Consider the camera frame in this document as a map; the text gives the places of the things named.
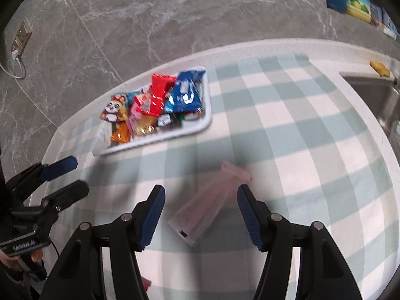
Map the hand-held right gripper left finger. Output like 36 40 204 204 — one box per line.
47 185 166 300

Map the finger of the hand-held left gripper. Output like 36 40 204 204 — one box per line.
5 155 79 192
40 179 90 222

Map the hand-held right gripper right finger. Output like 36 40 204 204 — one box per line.
237 184 365 300

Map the pink snack packet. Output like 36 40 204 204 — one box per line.
167 161 254 247

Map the orange snack packet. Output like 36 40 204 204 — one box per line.
110 119 132 144

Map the panda print snack packet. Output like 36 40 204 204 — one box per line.
99 95 130 122

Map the white plastic tray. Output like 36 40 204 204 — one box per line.
92 66 213 157

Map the red white fruit-print packet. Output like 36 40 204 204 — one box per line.
134 92 154 115

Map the large red snack packet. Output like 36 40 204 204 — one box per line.
150 73 178 116

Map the blue cake packet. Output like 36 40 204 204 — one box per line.
162 69 206 114

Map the person's left hand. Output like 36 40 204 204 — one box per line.
0 247 46 291

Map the black snack packet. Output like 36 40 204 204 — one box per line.
158 114 182 129

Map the green white checkered tablecloth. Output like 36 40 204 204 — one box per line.
40 53 400 300

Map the steel sink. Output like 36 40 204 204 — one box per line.
339 72 400 151

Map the yellow sponge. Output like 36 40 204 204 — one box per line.
369 61 392 77

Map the light blue white package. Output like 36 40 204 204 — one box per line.
370 3 399 40

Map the white cable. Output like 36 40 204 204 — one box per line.
0 53 27 80

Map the gold wall socket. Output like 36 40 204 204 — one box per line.
11 20 33 62

